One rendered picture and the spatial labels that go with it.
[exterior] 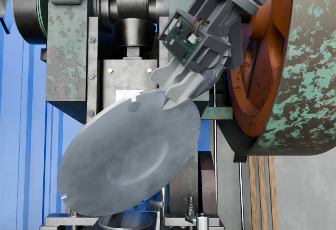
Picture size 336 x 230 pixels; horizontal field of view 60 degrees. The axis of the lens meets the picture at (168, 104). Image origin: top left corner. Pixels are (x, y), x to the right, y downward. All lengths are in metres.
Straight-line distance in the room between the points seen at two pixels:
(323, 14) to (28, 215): 2.04
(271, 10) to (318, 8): 0.33
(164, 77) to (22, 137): 1.74
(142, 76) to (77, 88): 0.16
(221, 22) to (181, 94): 0.12
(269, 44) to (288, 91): 0.30
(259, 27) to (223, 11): 0.45
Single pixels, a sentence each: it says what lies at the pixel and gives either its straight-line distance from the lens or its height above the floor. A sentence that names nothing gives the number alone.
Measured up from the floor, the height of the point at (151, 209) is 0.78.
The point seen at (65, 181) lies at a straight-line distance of 0.50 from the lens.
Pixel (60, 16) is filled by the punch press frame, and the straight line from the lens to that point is 0.78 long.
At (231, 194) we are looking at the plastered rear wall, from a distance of 2.06.
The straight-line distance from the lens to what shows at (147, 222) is 0.70.
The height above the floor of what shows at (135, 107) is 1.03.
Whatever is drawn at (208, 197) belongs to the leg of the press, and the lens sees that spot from 1.09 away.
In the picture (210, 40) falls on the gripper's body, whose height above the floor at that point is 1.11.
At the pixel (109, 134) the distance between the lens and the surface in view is 0.46.
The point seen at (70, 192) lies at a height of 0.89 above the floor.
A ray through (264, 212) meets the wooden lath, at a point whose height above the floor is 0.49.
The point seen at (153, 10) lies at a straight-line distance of 0.85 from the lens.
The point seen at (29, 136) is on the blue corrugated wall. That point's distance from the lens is 2.14.
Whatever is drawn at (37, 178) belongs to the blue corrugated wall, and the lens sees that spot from 2.15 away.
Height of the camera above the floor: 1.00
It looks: 4 degrees up
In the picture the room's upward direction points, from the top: straight up
